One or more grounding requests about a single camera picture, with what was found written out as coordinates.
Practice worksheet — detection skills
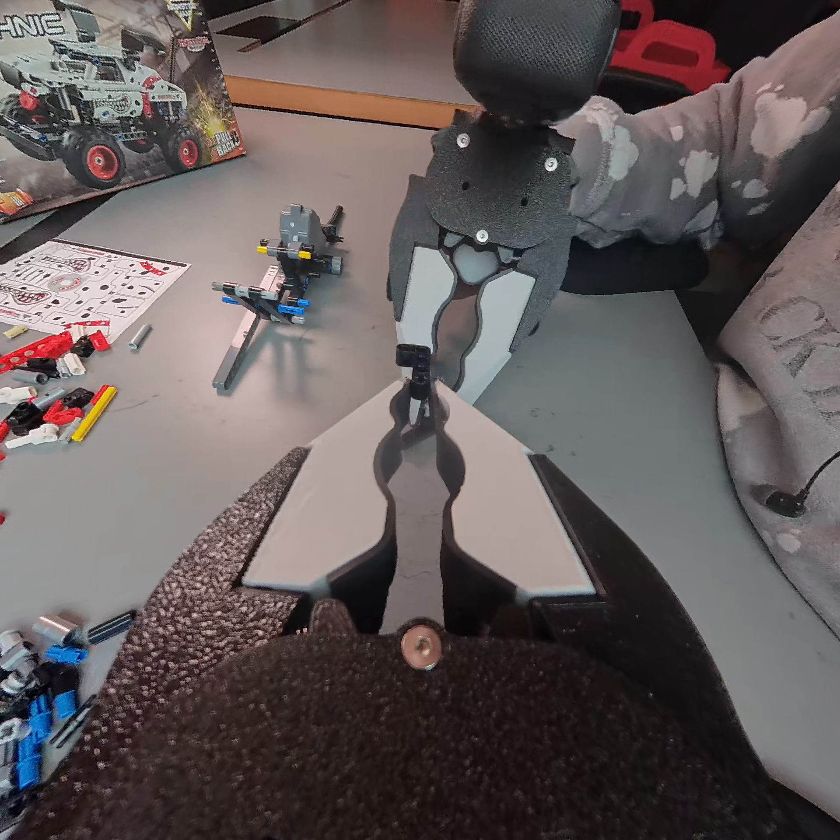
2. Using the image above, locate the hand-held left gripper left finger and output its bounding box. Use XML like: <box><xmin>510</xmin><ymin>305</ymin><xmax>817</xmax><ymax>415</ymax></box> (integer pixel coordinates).
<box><xmin>243</xmin><ymin>381</ymin><xmax>421</xmax><ymax>598</ymax></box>

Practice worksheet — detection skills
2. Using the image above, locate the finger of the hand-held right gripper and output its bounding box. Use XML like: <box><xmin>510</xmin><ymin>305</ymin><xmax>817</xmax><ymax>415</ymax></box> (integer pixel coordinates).
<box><xmin>395</xmin><ymin>246</ymin><xmax>456</xmax><ymax>347</ymax></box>
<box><xmin>451</xmin><ymin>272</ymin><xmax>537</xmax><ymax>404</ymax></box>

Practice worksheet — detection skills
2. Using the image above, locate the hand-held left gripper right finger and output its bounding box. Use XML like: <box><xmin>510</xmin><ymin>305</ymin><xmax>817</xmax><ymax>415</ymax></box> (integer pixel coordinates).
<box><xmin>428</xmin><ymin>381</ymin><xmax>606</xmax><ymax>602</ymax></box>

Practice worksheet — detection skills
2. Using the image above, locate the black L-shaped beam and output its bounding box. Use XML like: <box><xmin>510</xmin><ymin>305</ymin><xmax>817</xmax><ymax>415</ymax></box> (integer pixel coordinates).
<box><xmin>395</xmin><ymin>343</ymin><xmax>433</xmax><ymax>403</ymax></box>

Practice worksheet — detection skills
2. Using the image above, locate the brick vehicle chassis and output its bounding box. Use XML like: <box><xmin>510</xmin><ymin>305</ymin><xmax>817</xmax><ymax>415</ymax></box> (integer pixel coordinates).
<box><xmin>211</xmin><ymin>203</ymin><xmax>347</xmax><ymax>395</ymax></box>

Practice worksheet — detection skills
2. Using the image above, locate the person's right forearm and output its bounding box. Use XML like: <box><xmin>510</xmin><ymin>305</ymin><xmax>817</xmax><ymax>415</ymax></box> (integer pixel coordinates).
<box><xmin>558</xmin><ymin>13</ymin><xmax>840</xmax><ymax>252</ymax></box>

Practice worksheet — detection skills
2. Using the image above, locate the grey desk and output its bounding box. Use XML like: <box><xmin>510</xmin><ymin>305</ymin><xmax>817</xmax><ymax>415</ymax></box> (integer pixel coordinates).
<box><xmin>0</xmin><ymin>105</ymin><xmax>840</xmax><ymax>840</ymax></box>

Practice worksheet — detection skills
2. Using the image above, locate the grey table with wooden edge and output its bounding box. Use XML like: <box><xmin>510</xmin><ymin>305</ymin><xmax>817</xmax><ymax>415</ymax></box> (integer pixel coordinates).
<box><xmin>210</xmin><ymin>0</ymin><xmax>483</xmax><ymax>130</ymax></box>

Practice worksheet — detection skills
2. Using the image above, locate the red plastic case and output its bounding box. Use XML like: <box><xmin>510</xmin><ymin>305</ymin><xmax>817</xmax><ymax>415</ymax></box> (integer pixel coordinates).
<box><xmin>610</xmin><ymin>0</ymin><xmax>731</xmax><ymax>74</ymax></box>

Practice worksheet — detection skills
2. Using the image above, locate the yellow brick beam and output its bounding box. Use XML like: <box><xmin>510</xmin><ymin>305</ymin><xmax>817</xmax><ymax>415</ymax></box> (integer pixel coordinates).
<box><xmin>71</xmin><ymin>386</ymin><xmax>119</xmax><ymax>442</ymax></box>

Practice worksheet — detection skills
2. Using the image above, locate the person's grey printed hoodie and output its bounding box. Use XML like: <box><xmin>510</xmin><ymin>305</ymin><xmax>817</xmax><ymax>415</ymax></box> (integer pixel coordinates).
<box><xmin>715</xmin><ymin>190</ymin><xmax>840</xmax><ymax>641</ymax></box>

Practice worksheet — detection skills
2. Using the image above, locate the pile of red white bricks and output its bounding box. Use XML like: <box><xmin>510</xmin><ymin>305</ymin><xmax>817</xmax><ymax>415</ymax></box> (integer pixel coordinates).
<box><xmin>0</xmin><ymin>325</ymin><xmax>112</xmax><ymax>460</ymax></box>

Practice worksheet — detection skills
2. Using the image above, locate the white sticker sheet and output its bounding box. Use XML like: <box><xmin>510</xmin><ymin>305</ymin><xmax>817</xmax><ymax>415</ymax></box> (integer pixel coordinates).
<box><xmin>0</xmin><ymin>239</ymin><xmax>191</xmax><ymax>345</ymax></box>

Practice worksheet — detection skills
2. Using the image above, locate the pile of blue black pins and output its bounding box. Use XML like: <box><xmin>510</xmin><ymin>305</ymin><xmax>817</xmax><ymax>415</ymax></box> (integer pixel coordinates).
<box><xmin>0</xmin><ymin>610</ymin><xmax>139</xmax><ymax>798</ymax></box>

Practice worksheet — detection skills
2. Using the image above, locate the toy truck box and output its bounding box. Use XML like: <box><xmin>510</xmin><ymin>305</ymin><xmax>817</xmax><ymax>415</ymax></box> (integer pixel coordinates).
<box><xmin>0</xmin><ymin>0</ymin><xmax>247</xmax><ymax>224</ymax></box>

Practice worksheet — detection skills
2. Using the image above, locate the thin black cord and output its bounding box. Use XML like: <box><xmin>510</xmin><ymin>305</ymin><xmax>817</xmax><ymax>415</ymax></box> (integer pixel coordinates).
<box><xmin>764</xmin><ymin>449</ymin><xmax>840</xmax><ymax>519</ymax></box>

